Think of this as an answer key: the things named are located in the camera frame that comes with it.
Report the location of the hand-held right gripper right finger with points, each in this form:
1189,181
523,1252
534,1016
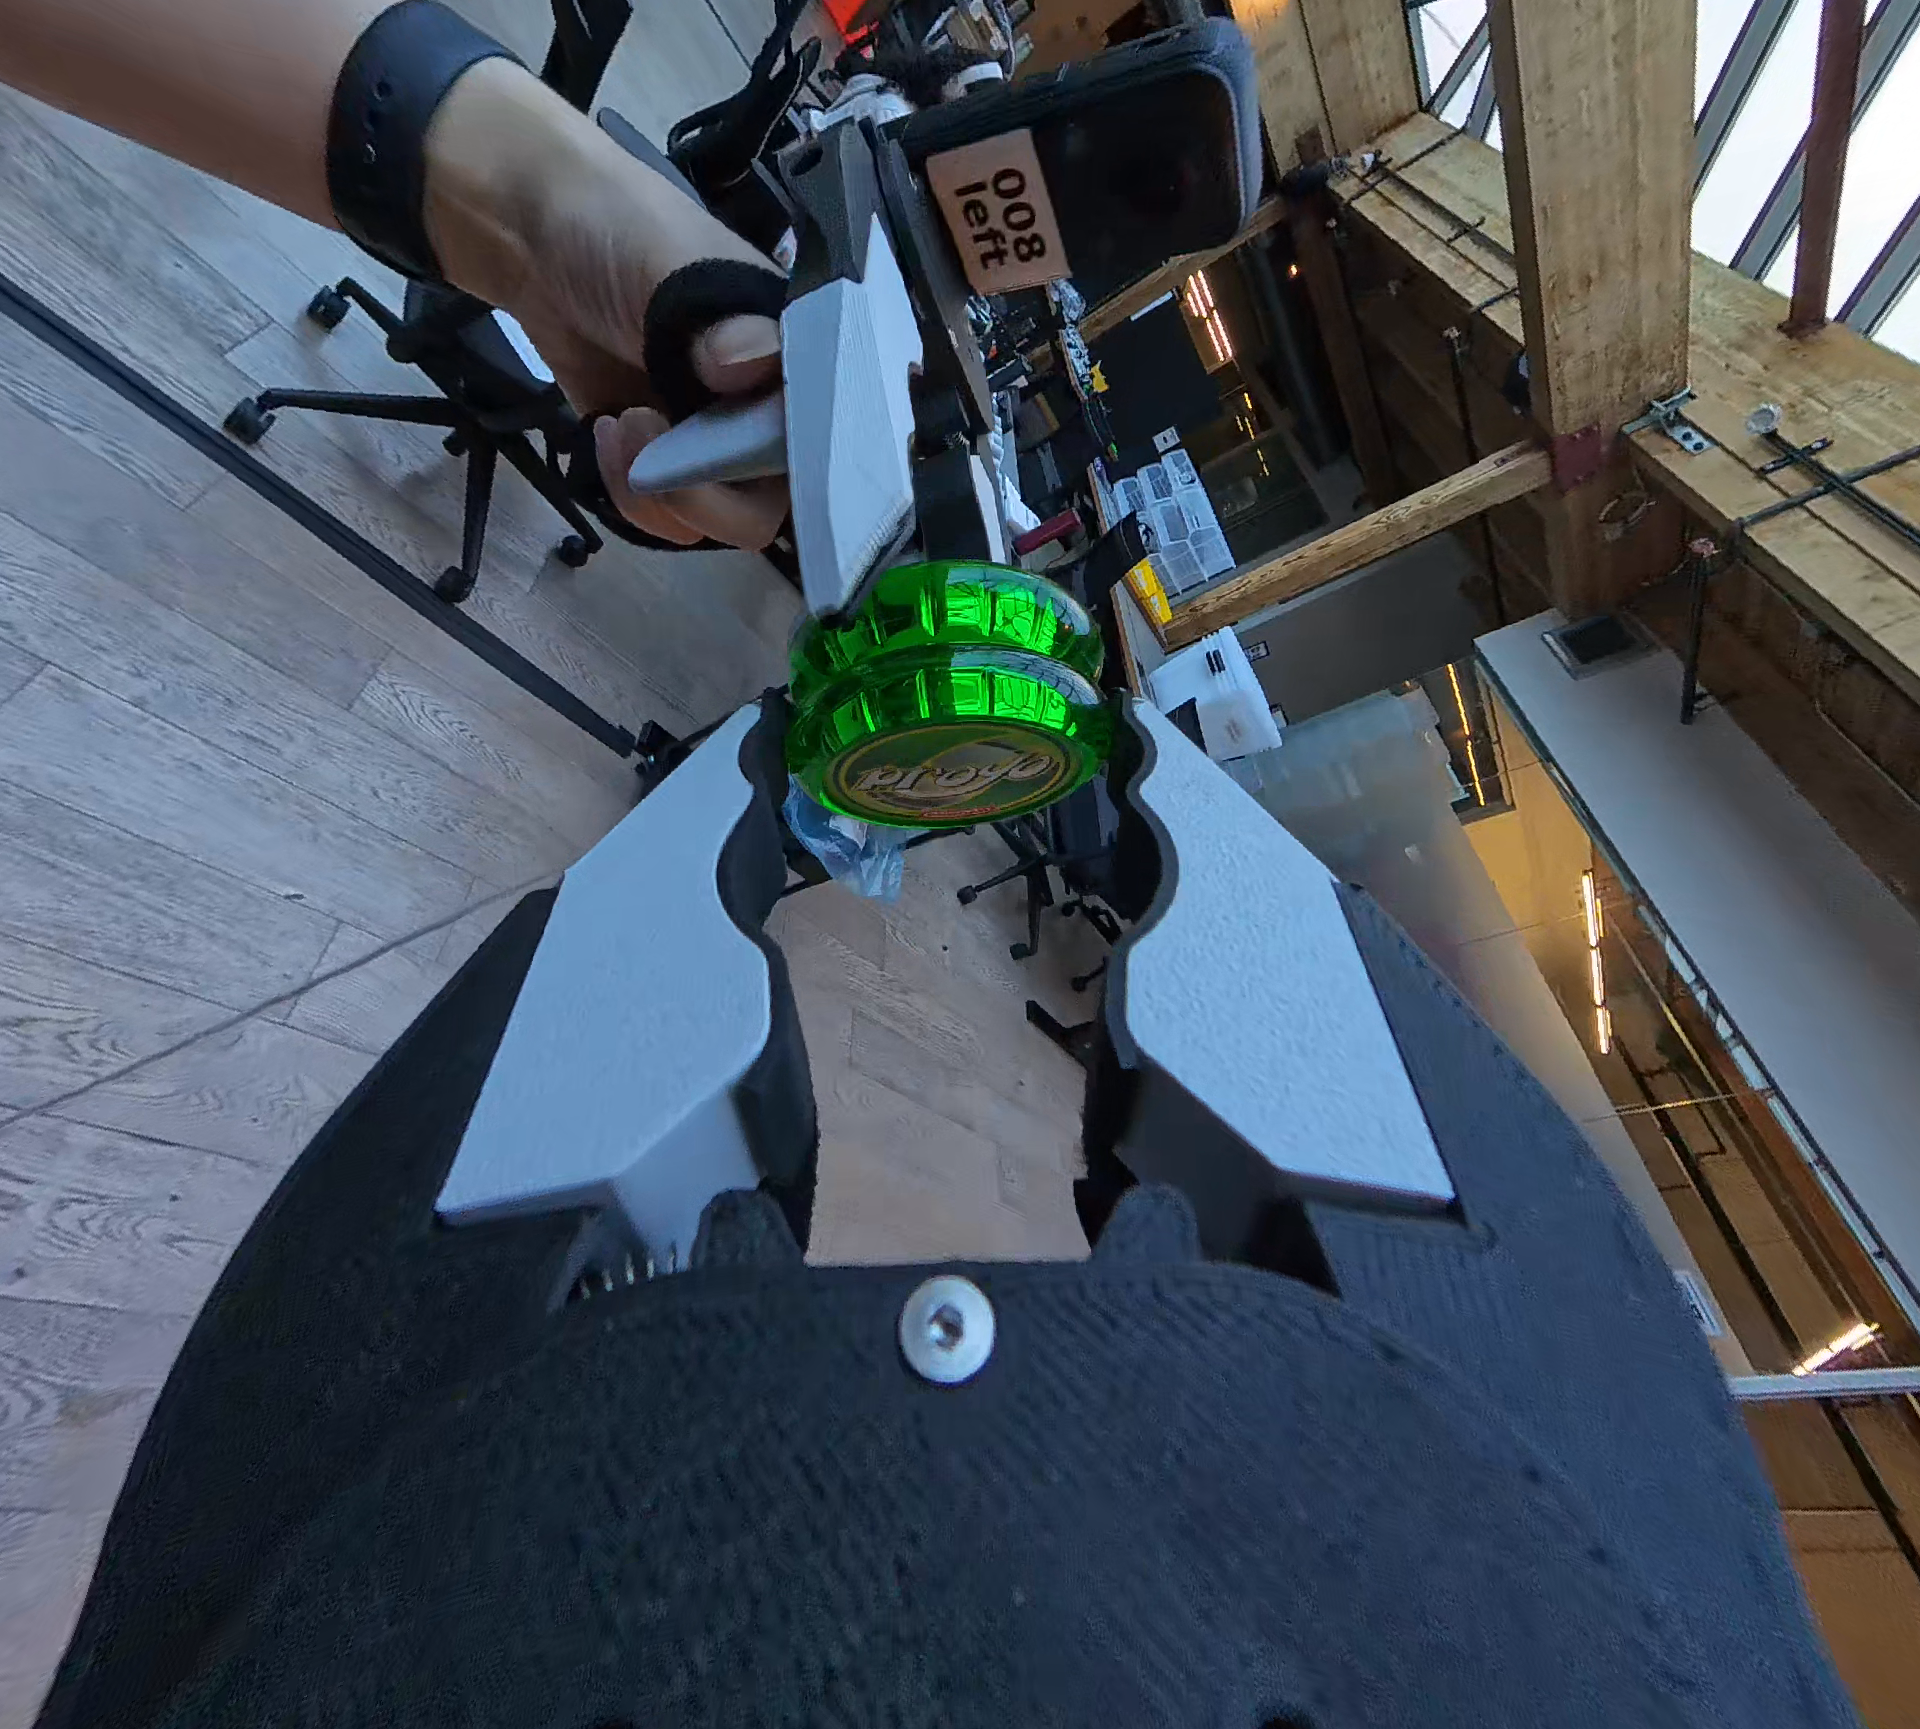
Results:
1260,1009

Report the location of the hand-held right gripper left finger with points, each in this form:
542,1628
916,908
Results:
615,1009

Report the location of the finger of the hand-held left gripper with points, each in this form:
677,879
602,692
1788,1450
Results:
849,440
952,485

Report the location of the green transparent yoyo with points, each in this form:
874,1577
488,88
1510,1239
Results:
945,709

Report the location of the person's left hand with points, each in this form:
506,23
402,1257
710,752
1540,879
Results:
555,215

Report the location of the yellow plastic bin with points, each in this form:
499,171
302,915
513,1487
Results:
1148,589

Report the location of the stack of clear bins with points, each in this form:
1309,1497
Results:
1179,516

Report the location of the blue plastic bag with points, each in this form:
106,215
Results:
862,860

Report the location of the orange traffic cone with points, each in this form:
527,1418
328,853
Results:
862,5

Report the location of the white cooler box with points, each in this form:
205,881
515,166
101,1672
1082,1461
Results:
1222,696

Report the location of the wooden ceiling beam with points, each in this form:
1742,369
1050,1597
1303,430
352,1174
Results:
1591,110

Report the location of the black floor strip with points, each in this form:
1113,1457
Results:
301,498

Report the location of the black wrist band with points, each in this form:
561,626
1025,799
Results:
375,110

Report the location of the rust red steel beam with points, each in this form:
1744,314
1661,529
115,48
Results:
1839,35

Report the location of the wooden post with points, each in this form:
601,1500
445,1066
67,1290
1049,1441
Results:
1351,546

